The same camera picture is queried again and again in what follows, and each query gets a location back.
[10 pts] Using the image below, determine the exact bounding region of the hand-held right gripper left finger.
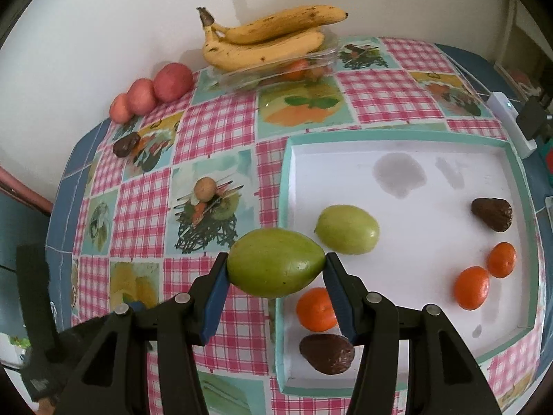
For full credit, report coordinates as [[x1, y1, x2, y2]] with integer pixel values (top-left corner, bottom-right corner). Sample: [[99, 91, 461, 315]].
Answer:
[[63, 252, 233, 415]]

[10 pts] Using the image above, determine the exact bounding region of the reddish board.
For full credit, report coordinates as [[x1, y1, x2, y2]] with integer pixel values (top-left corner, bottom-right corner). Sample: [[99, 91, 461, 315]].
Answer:
[[0, 165, 55, 216]]

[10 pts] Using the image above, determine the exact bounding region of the black plug adapter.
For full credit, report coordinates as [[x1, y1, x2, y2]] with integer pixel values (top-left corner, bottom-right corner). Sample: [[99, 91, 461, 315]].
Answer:
[[517, 97, 552, 141]]

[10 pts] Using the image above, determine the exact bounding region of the orange mandarin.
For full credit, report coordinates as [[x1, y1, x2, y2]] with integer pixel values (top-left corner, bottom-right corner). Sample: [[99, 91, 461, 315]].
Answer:
[[453, 266, 491, 311], [487, 242, 517, 279], [296, 287, 339, 332]]

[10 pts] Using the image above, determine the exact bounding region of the white power strip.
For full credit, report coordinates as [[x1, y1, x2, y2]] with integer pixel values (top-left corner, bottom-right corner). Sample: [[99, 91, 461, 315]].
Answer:
[[488, 92, 538, 159]]

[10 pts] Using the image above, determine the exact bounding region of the clear plastic container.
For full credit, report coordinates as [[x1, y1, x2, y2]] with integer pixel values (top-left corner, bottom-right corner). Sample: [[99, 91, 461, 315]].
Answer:
[[210, 37, 342, 91]]

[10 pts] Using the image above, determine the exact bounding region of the pink checkered printed tablecloth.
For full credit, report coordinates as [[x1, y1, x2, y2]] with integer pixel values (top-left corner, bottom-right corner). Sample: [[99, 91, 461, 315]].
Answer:
[[69, 37, 545, 415]]

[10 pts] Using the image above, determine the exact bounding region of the red apple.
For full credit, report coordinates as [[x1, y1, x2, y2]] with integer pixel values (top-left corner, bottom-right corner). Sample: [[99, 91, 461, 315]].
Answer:
[[154, 63, 194, 103], [109, 93, 134, 122], [126, 79, 156, 116]]

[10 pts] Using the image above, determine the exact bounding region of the small tan round fruit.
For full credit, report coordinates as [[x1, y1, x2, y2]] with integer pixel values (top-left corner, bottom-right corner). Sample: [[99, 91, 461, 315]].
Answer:
[[194, 177, 216, 202]]

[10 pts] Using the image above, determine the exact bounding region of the dark brown avocado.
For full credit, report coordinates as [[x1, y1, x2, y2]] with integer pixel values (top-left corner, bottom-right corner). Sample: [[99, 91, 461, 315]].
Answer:
[[113, 133, 140, 158], [471, 197, 513, 233], [299, 334, 356, 375]]

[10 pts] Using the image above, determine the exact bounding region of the white tray with teal rim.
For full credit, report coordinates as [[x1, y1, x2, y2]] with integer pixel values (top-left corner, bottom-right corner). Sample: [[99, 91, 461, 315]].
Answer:
[[269, 132, 543, 396]]

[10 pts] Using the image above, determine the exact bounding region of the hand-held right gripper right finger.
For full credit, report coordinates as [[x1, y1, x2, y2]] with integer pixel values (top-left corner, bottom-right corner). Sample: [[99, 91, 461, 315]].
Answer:
[[324, 252, 503, 415]]

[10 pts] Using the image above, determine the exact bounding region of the yellow banana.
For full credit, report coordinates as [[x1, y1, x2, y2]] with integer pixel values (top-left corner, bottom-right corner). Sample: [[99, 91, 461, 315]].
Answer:
[[210, 5, 349, 45], [197, 7, 326, 72]]

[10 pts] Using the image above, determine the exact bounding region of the white cable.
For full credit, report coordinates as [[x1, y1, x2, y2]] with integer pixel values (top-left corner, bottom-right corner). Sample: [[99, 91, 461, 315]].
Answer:
[[449, 57, 492, 96]]

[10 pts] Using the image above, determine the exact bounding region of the orange fruit inside container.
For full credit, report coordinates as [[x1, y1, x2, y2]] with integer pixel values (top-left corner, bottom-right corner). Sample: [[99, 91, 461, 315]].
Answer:
[[283, 58, 312, 82]]

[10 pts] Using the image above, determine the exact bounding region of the green mango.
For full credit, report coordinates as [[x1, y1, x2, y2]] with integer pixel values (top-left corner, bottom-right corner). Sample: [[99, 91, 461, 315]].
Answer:
[[314, 204, 381, 256], [227, 228, 327, 299]]

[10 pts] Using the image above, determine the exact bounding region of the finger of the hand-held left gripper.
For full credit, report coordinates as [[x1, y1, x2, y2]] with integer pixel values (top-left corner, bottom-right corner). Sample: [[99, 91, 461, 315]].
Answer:
[[56, 300, 146, 357], [16, 244, 59, 364]]

